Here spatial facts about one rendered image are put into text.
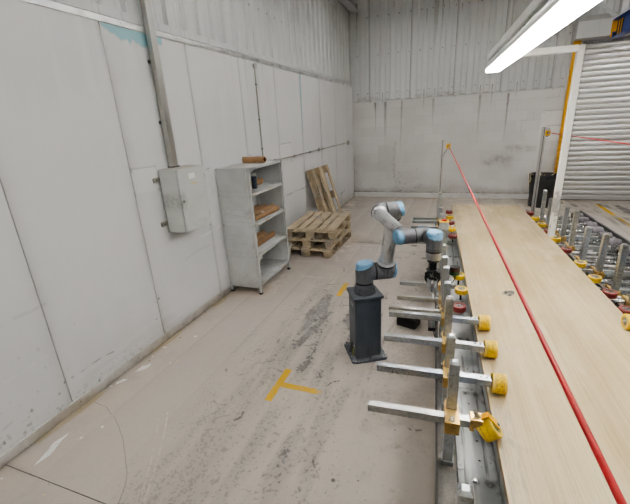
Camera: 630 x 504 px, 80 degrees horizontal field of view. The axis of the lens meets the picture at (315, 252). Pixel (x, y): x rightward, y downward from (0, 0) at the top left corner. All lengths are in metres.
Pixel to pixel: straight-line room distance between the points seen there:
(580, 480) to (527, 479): 0.16
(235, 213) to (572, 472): 3.84
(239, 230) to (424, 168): 6.57
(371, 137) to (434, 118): 1.60
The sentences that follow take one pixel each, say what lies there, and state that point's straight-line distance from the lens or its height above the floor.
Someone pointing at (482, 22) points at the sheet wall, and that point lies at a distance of 10.27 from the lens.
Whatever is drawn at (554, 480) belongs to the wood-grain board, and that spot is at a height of 0.90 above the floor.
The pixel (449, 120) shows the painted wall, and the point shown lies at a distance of 10.07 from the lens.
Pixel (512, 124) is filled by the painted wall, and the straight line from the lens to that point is 10.14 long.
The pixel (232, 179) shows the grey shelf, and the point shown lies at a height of 1.43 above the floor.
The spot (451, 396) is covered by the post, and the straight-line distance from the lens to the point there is 1.53.
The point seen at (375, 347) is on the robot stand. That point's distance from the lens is 3.40.
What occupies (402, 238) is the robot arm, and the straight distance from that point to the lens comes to 2.24.
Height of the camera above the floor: 1.98
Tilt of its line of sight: 19 degrees down
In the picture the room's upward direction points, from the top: 3 degrees counter-clockwise
